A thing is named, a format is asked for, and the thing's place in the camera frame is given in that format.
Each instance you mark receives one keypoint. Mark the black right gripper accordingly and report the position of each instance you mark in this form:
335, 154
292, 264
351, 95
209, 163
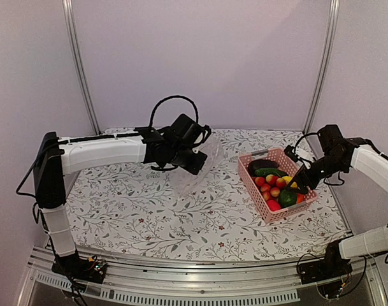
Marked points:
304, 189

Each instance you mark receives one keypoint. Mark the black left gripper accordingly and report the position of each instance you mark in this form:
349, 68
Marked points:
195, 167

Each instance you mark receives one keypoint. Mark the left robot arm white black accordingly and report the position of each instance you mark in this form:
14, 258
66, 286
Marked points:
165, 149

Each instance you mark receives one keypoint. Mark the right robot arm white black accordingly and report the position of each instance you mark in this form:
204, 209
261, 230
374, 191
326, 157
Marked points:
341, 155

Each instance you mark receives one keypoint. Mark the yellow lemon toy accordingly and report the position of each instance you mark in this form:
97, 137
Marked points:
289, 182

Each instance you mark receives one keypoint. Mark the pink perforated plastic basket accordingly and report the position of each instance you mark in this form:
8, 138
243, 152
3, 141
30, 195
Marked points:
259, 198

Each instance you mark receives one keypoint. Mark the orange red mango toy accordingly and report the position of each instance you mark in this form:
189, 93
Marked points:
300, 198

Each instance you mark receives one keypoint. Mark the small red peach toy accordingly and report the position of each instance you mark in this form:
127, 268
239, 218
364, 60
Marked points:
275, 192

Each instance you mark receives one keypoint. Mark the red yellow apple toy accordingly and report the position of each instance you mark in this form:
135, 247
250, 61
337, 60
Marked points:
271, 179

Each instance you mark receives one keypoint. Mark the red strawberry toy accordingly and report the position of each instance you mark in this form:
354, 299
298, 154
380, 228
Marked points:
273, 205

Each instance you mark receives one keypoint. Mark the green cucumber toy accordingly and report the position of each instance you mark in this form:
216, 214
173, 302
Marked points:
264, 172

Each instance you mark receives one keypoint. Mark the red yellow peach toy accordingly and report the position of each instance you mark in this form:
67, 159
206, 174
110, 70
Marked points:
259, 181

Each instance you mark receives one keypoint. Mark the dark purple eggplant toy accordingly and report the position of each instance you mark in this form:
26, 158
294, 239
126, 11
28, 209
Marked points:
259, 164

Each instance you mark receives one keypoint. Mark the floral patterned tablecloth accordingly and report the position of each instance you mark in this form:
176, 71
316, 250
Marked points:
131, 209

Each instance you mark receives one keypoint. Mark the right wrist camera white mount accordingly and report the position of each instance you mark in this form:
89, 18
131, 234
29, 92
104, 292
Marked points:
296, 154

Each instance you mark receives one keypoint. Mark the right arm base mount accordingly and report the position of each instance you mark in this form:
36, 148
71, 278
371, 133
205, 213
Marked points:
312, 269

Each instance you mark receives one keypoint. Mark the front aluminium rail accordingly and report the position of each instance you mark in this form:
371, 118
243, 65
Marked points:
140, 280

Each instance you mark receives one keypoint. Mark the right aluminium frame post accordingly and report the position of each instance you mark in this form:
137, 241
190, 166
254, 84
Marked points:
332, 21

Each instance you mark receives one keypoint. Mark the aluminium frame post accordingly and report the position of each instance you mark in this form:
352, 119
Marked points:
332, 21
69, 16

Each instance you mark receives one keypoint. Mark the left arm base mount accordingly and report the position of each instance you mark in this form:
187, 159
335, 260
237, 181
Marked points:
76, 268

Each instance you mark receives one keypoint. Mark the left aluminium frame post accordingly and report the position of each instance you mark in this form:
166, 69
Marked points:
69, 16

